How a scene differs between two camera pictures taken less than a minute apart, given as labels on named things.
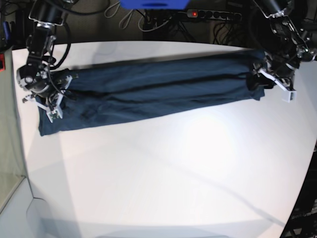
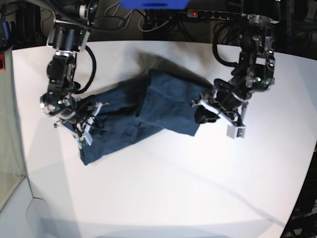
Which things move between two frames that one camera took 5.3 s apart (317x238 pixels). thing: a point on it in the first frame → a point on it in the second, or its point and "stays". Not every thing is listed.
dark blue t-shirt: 137,89 → 156,99
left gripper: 55,113 → 84,137
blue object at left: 7,30 stays
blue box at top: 154,4 stays
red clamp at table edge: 2,62 stays
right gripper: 254,81 → 235,129
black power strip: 213,14 stays
